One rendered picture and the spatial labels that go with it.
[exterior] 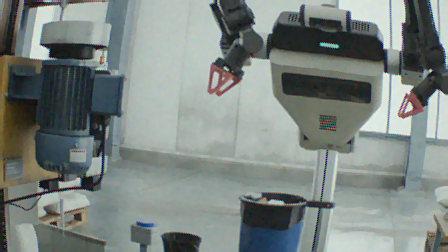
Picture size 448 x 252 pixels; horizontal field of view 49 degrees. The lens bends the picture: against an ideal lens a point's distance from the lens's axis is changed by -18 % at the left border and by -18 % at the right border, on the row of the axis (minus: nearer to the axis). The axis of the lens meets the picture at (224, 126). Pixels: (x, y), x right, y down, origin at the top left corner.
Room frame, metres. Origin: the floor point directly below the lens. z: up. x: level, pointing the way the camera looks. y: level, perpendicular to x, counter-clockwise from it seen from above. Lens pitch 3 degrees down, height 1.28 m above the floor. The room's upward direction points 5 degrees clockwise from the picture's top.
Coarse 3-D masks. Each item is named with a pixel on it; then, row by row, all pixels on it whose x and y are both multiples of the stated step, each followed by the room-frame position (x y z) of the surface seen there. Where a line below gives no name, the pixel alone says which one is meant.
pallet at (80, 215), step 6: (72, 210) 4.80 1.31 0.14; (78, 210) 4.86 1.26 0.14; (84, 210) 4.98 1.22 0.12; (42, 216) 4.33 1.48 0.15; (48, 216) 4.38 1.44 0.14; (54, 216) 4.43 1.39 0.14; (66, 216) 4.58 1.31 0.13; (78, 216) 4.93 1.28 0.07; (84, 216) 4.97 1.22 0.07; (48, 222) 4.24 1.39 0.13; (54, 222) 4.41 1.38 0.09; (60, 222) 4.47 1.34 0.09; (72, 222) 4.81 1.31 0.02; (78, 222) 4.87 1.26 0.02; (84, 222) 4.98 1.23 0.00; (66, 228) 4.59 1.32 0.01
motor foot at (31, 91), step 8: (16, 72) 1.17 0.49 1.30; (24, 72) 1.22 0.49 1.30; (32, 72) 1.26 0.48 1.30; (16, 80) 1.19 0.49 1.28; (24, 80) 1.19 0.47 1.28; (32, 80) 1.19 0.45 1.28; (8, 88) 1.16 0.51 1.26; (16, 88) 1.19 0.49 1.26; (24, 88) 1.19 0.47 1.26; (32, 88) 1.19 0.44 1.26; (8, 96) 1.16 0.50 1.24; (16, 96) 1.17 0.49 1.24; (24, 96) 1.18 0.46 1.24; (32, 96) 1.18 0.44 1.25
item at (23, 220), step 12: (12, 192) 1.64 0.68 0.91; (24, 192) 1.62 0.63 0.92; (36, 192) 1.61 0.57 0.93; (24, 204) 1.62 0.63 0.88; (36, 204) 1.61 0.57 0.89; (12, 216) 1.63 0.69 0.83; (24, 216) 1.62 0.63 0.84; (36, 216) 1.61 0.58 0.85; (12, 228) 1.59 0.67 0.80; (24, 228) 1.63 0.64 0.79; (12, 240) 1.58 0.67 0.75; (24, 240) 1.60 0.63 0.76; (36, 240) 1.67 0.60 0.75
